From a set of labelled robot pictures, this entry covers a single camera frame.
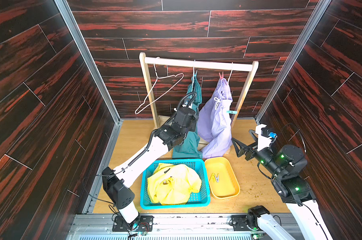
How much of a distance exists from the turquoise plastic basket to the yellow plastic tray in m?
0.07

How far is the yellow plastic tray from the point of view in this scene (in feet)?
2.74

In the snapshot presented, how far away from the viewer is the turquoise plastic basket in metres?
0.76
